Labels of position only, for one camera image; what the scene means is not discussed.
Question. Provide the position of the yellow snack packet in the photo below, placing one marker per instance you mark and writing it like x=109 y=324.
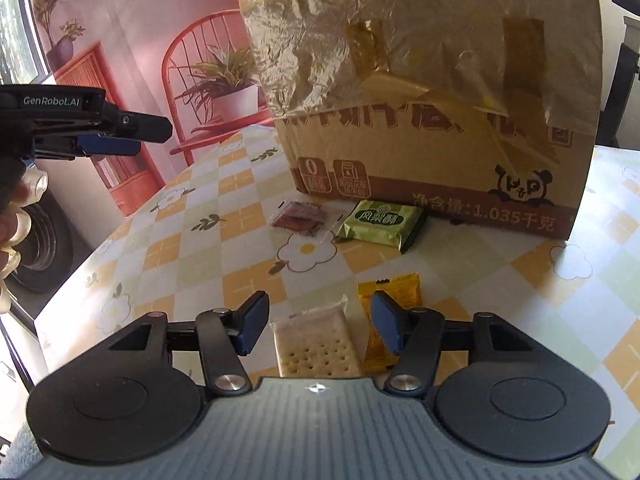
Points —
x=398 y=287

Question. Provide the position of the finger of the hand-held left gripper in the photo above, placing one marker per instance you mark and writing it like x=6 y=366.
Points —
x=145 y=126
x=110 y=146

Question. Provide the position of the printed backdrop cloth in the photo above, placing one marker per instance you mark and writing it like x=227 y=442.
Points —
x=140 y=35

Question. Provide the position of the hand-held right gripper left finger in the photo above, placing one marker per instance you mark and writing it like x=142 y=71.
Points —
x=252 y=327

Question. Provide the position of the dark-framed window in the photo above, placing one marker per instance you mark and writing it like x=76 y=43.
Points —
x=15 y=25

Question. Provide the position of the white washing machine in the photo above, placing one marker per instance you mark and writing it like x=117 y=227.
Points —
x=50 y=242

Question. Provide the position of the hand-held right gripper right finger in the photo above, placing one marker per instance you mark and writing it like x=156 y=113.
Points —
x=387 y=327

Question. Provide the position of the clear red snack packet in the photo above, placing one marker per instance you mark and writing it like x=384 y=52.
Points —
x=297 y=217

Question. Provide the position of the clear cracker packet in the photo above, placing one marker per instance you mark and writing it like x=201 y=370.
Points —
x=315 y=345

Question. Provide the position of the black exercise bike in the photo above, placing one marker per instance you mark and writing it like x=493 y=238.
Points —
x=625 y=60

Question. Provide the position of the green snack packet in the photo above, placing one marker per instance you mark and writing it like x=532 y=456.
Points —
x=382 y=222

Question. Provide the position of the person's left hand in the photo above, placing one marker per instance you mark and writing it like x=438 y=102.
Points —
x=17 y=230

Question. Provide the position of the plastic-lined cardboard box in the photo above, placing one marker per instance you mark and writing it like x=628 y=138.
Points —
x=425 y=110

